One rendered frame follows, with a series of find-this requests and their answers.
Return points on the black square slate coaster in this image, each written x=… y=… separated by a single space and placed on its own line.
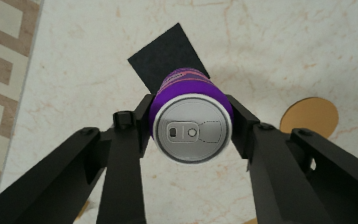
x=169 y=51

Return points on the tan round flat disc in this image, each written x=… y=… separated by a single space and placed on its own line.
x=314 y=113

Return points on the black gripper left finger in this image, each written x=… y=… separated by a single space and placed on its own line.
x=55 y=189

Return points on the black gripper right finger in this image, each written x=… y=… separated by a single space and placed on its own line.
x=282 y=193

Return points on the purple drink can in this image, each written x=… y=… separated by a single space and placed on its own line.
x=190 y=120

